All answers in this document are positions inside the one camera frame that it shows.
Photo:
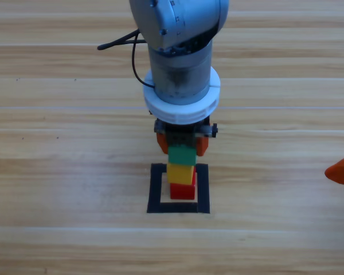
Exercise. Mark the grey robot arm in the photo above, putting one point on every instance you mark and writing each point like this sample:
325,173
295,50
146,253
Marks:
177,28

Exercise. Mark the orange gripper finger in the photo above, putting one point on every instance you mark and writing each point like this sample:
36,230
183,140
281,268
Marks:
342,172

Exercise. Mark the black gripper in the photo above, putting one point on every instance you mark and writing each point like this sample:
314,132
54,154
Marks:
180,139

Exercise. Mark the yellow wooden block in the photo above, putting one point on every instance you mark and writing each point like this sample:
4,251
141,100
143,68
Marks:
179,173

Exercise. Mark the green wooden block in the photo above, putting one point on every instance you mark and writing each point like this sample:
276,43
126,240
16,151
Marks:
182,156

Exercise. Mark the black tape square outline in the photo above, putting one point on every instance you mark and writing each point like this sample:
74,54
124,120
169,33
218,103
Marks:
154,197

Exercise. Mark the red wooden block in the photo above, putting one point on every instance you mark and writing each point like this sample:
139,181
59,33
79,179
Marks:
182,191

